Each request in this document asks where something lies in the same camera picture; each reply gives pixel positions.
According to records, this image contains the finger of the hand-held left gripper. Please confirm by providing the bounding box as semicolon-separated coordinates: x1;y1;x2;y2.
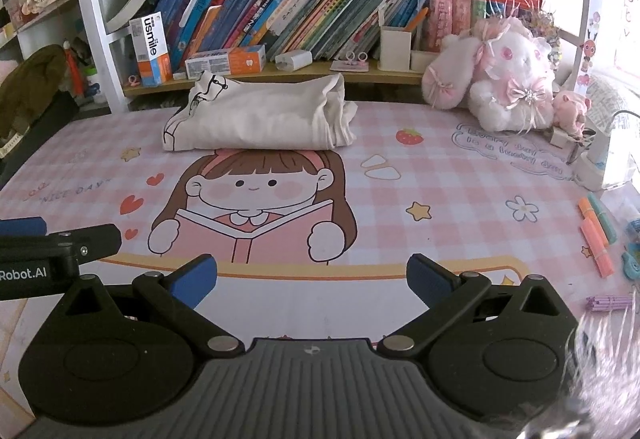
47;224;122;265
0;217;47;238

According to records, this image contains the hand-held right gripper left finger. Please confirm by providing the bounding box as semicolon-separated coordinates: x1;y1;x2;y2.
55;254;246;360

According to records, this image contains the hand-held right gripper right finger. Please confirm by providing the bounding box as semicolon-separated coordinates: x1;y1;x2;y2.
377;254;571;360

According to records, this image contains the cream canvas tote bag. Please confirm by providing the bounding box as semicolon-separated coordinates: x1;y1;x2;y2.
161;71;358;152

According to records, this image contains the pink checked desk mat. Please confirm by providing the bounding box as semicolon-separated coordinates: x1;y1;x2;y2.
0;99;640;425

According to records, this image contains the white perforated belt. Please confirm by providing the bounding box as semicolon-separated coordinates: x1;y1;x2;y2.
0;131;26;157

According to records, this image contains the black flat board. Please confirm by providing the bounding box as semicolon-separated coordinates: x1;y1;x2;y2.
0;89;81;190

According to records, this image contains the olive brown garment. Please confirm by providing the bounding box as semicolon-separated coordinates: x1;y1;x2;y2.
0;44;68;140

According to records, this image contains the white jar with green rim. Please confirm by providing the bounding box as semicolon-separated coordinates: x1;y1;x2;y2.
82;64;103;97

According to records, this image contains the red tassel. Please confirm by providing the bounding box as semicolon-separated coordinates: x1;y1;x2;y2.
64;39;87;97

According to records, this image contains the bundle of purple sticks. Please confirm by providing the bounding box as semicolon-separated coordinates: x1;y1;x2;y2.
586;294;633;315

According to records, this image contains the teal highlighter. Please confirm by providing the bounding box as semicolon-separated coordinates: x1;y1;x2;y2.
587;193;618;244

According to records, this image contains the white charger device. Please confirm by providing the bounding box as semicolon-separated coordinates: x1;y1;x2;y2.
572;134;613;192

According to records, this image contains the tall orange white box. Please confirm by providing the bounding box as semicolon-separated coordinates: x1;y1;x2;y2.
129;11;173;88

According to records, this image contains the clear plastic film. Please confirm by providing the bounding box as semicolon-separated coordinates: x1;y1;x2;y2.
520;289;640;439

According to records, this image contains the blue toy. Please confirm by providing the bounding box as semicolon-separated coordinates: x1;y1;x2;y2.
621;244;640;280

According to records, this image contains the pink white plush rabbit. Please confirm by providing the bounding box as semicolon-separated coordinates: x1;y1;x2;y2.
421;16;558;136

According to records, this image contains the white low box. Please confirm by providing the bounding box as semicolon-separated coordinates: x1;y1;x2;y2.
410;49;437;72

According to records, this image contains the flat orange white box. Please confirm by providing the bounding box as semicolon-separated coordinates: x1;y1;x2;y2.
185;44;267;80

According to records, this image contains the small pink plush pig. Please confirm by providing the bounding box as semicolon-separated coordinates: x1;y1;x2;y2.
551;90;592;137

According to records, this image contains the white pen holder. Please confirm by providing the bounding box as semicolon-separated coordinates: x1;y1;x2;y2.
377;25;413;72

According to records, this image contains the white charger box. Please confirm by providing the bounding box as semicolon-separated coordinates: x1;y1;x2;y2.
275;49;313;72

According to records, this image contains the pink patterned box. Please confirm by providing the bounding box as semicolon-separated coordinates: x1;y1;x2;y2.
431;0;473;52

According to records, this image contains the row of books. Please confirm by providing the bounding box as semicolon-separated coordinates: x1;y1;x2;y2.
150;0;441;70

